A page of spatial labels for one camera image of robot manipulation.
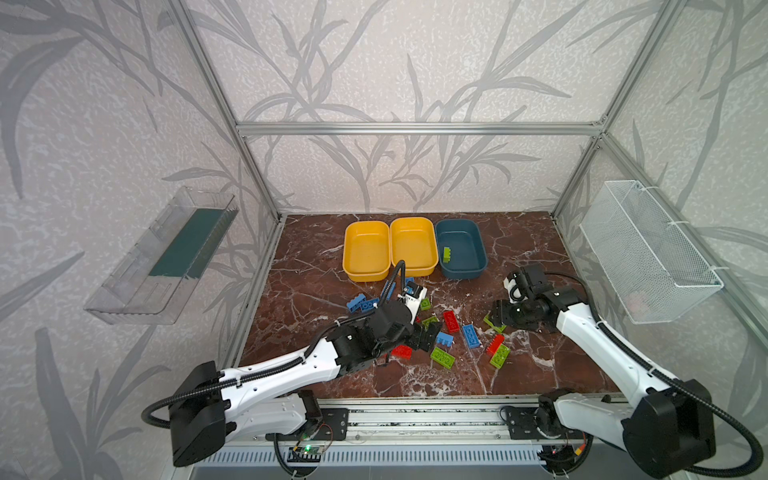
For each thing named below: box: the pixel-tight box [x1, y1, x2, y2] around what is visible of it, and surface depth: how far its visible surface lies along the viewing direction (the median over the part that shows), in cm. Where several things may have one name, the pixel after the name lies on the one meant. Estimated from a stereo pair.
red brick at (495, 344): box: [486, 334, 505, 357], surface depth 86 cm
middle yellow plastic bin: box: [390, 216, 439, 277], surface depth 111 cm
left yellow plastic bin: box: [342, 220, 391, 283], surface depth 112 cm
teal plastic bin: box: [435, 219, 488, 279], surface depth 110 cm
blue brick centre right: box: [462, 324, 481, 349], surface depth 88 cm
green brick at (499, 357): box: [490, 344, 511, 369], surface depth 85 cm
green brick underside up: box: [430, 347, 456, 369], surface depth 86 cm
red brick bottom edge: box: [391, 344, 413, 360], surface depth 86 cm
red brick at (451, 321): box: [443, 310, 460, 333], surface depth 93 cm
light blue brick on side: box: [436, 331, 455, 347], surface depth 88 cm
